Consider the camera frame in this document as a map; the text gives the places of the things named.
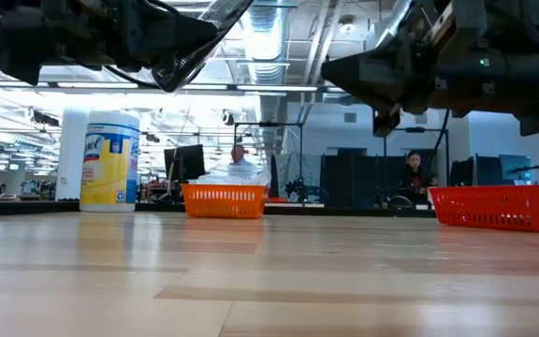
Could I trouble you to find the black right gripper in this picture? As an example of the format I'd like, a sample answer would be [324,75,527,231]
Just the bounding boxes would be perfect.
[320,0,487,138]

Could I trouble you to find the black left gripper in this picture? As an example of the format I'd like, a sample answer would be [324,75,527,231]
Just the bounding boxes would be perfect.
[39,0,219,72]

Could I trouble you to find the clear bag of cotton swabs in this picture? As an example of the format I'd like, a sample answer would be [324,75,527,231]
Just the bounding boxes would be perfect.
[198,163,273,187]

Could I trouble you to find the overhead LED light bar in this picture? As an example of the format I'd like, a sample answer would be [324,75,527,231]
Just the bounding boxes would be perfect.
[0,80,345,98]

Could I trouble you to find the black partition panel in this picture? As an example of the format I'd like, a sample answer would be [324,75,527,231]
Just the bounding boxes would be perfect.
[319,154,439,210]

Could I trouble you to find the person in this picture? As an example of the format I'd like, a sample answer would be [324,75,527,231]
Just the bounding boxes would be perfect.
[225,143,259,177]
[398,149,439,205]

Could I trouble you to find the grey fabric sheet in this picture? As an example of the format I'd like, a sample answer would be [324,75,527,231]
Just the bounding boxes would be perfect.
[271,152,322,202]

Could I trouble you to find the black computer monitor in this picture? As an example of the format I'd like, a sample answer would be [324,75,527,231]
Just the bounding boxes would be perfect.
[164,143,206,183]

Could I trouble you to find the Lysol wipes canister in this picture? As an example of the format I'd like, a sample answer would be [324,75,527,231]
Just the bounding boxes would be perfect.
[80,110,141,212]

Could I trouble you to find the grey computer monitor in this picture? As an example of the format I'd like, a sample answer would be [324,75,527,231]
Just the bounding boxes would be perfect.
[500,154,532,184]

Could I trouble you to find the orange plastic basket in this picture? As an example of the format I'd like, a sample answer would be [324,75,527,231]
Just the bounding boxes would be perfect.
[181,183,270,219]

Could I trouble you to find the white column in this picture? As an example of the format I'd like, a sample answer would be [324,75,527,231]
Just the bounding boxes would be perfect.
[56,106,96,202]

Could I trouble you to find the red plastic basket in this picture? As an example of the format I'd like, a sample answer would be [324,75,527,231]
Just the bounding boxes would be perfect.
[428,184,539,234]

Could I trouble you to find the black metal frame stand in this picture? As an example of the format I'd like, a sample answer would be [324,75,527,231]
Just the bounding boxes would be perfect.
[233,121,304,202]
[383,125,452,158]

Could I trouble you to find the silver ceiling air duct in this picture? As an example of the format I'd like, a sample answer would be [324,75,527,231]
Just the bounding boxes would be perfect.
[243,0,290,85]
[365,0,415,51]

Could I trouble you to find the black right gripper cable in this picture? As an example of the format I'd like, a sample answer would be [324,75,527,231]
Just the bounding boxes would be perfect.
[423,108,451,168]

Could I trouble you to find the black aluminium table frame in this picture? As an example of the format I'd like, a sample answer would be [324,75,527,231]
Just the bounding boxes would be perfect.
[0,196,434,219]

